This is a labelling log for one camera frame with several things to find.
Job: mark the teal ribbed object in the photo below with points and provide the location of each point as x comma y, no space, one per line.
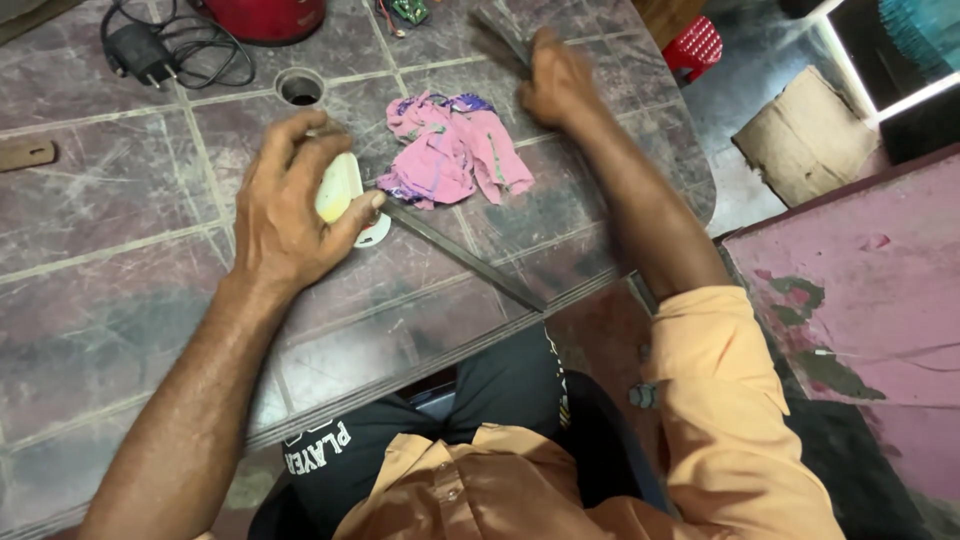
922,34

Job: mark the brown wooden board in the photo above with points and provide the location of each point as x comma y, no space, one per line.
30,15

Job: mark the person's right hand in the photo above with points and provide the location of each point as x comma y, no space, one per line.
561,90

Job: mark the red appliance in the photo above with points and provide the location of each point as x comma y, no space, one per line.
266,16

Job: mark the orange shirt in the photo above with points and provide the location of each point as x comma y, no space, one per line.
720,420

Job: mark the white framed dark shelf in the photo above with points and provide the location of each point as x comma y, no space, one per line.
907,112

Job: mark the red plastic stool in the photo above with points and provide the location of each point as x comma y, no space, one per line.
694,46

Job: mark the person's left hand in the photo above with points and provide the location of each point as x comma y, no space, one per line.
277,217

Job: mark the grey metal tool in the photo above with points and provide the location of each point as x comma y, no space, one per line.
501,31

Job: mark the green circuit board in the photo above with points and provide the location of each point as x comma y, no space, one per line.
409,10

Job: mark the black printed trousers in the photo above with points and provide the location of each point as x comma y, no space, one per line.
495,382

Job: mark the small grey metal part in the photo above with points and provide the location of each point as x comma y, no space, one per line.
643,395

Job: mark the pink patterned cloth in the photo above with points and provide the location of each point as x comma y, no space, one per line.
450,150

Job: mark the person's right fingers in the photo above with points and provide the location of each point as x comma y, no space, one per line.
551,52

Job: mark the long grey metal strip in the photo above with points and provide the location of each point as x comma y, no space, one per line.
465,259

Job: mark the white LED bulb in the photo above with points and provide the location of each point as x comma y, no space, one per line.
341,187

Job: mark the brown cardboard piece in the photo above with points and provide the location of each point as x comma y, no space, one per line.
806,139

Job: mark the small wooden piece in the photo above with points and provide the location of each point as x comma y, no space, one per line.
26,155

